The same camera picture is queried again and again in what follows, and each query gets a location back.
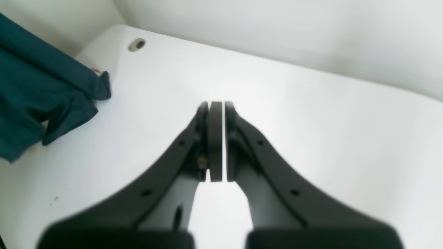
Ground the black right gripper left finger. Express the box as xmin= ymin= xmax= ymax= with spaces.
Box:
xmin=38 ymin=101 xmax=223 ymax=249

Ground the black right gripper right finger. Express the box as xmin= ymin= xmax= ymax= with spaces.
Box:
xmin=225 ymin=101 xmax=403 ymax=249

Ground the right table cable grommet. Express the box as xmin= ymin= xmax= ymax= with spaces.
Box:
xmin=128 ymin=38 xmax=146 ymax=52

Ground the dark navy T-shirt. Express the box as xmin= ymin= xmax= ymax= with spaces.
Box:
xmin=0 ymin=15 xmax=112 ymax=163

